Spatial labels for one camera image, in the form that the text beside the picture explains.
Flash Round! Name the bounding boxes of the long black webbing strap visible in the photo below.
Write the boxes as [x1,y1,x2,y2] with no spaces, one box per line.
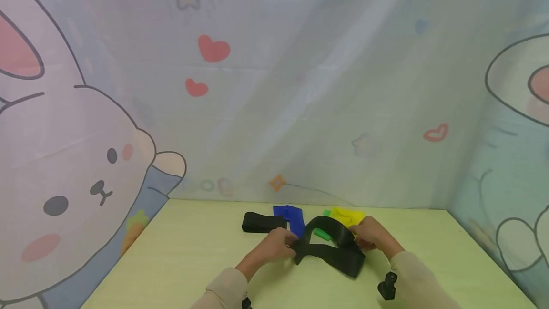
[293,216,366,279]

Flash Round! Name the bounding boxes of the blue plastic block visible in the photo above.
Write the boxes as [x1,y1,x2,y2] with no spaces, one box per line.
[273,205,306,238]

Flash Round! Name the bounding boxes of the person's left forearm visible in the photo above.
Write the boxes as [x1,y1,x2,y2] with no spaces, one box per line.
[189,254,261,309]

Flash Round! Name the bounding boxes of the person's right forearm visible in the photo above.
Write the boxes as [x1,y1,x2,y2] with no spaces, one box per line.
[388,249,463,309]

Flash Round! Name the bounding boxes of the person's left hand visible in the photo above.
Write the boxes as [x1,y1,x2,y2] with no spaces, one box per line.
[250,227,300,267]

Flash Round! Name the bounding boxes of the short black strap loop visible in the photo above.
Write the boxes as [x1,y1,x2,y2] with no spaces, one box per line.
[241,212,288,234]

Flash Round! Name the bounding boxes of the yellow plastic block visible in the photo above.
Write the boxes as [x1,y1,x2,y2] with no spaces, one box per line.
[329,206,366,228]

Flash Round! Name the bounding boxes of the person's right hand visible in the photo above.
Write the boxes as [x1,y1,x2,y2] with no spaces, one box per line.
[349,216,405,260]

